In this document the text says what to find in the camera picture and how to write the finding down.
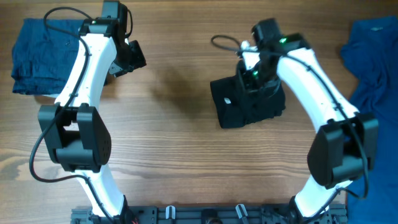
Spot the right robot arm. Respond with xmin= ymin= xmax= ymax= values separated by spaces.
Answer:
xmin=238 ymin=19 xmax=378 ymax=223

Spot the white rail clip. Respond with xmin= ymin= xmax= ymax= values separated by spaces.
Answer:
xmin=165 ymin=205 xmax=176 ymax=220
xmin=235 ymin=203 xmax=248 ymax=220

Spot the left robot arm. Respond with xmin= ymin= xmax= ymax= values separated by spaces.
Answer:
xmin=37 ymin=1 xmax=146 ymax=223

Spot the folded dark blue garment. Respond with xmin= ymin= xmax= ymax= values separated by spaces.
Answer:
xmin=11 ymin=18 xmax=80 ymax=95

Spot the left white rail clip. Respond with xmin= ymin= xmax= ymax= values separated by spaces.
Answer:
xmin=165 ymin=205 xmax=176 ymax=220

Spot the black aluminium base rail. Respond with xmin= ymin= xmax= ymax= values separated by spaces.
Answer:
xmin=70 ymin=204 xmax=348 ymax=224

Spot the right white rail clip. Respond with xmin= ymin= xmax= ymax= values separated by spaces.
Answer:
xmin=235 ymin=203 xmax=248 ymax=220

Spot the bright blue polo shirt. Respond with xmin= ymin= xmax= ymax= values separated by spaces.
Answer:
xmin=340 ymin=16 xmax=397 ymax=223

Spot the black polo shirt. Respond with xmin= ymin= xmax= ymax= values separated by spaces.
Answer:
xmin=210 ymin=61 xmax=285 ymax=129

